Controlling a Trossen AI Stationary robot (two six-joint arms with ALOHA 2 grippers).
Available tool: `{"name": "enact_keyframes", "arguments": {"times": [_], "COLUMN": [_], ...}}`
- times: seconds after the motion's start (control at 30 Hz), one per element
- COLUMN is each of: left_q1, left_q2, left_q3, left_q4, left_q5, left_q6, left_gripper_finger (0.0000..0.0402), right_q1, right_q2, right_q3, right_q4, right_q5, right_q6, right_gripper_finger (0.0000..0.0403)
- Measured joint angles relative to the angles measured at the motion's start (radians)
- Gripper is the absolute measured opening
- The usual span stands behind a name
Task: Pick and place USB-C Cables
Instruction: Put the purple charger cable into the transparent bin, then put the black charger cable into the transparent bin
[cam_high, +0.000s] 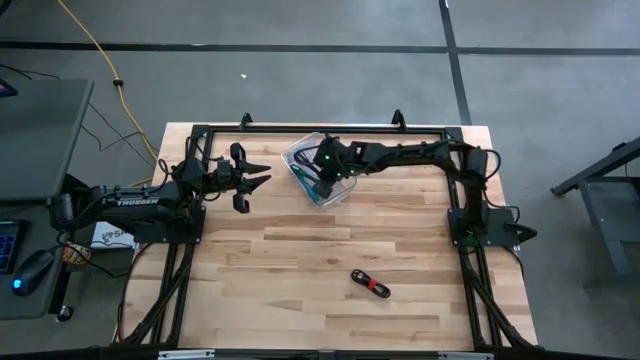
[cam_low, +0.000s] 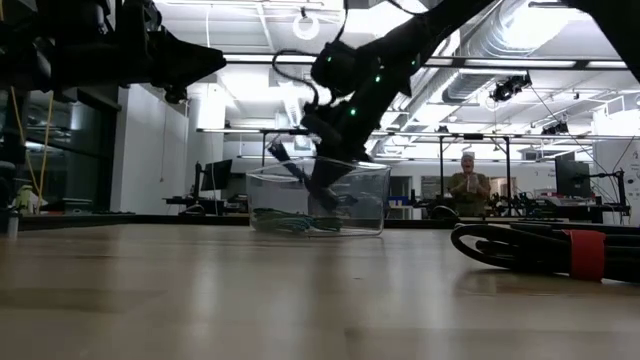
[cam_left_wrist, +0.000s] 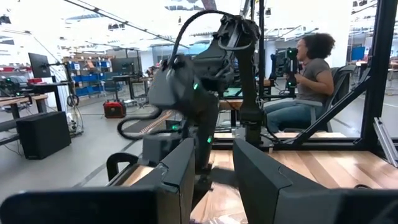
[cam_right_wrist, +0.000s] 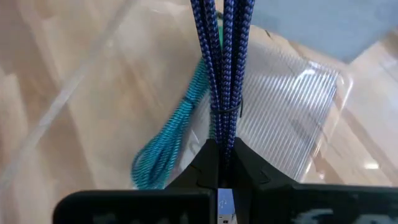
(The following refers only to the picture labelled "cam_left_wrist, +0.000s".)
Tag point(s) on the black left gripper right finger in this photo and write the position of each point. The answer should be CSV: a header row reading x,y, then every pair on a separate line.
x,y
311,205

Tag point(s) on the red tool bag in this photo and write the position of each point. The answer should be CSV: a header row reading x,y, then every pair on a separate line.
x,y
114,109

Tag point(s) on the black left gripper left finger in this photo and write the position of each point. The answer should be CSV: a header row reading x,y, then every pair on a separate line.
x,y
93,205

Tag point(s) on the black monitor on arm mount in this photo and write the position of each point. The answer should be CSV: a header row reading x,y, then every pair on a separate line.
x,y
38,65

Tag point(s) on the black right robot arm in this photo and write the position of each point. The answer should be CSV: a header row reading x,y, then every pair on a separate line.
x,y
247,77

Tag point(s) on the black frame clamp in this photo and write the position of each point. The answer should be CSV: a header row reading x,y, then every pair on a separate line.
x,y
113,165

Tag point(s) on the black metal table frame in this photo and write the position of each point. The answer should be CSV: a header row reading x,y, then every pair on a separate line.
x,y
377,77

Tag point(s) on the silver aluminium bracket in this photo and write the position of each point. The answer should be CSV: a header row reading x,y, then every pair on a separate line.
x,y
385,143

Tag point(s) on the seated person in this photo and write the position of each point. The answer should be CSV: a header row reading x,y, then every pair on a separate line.
x,y
314,81

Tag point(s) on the grey office chair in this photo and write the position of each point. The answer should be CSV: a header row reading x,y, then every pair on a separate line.
x,y
340,84

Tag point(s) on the black box cabinet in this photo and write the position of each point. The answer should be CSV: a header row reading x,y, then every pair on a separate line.
x,y
43,135

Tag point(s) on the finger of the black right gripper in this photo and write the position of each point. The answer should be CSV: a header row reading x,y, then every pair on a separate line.
x,y
204,183

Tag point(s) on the wooden workbench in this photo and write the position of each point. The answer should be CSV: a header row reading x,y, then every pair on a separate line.
x,y
21,101

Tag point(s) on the shelf with blue bins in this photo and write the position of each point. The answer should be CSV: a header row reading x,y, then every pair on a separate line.
x,y
88,77

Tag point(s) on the black device with green light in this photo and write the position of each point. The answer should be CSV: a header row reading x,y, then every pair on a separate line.
x,y
290,68

